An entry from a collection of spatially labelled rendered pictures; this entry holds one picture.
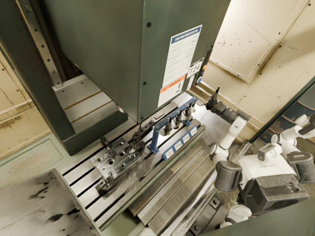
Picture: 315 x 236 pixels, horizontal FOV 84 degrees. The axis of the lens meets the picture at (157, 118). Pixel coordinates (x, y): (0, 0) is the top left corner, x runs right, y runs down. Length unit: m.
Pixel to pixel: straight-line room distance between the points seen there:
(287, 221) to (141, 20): 0.46
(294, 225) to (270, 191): 0.76
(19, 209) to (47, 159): 0.49
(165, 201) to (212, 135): 0.82
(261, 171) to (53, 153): 1.73
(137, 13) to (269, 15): 1.15
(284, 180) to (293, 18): 0.96
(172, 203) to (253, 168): 0.72
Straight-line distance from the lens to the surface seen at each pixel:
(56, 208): 1.65
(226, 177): 1.07
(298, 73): 1.55
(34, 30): 1.07
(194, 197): 1.67
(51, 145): 2.04
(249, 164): 1.13
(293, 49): 1.51
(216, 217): 2.24
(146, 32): 0.49
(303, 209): 0.33
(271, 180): 1.11
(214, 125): 1.94
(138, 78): 0.56
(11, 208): 1.69
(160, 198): 1.53
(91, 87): 1.36
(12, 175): 2.03
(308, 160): 1.25
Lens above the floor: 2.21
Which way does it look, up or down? 51 degrees down
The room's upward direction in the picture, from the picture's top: 10 degrees clockwise
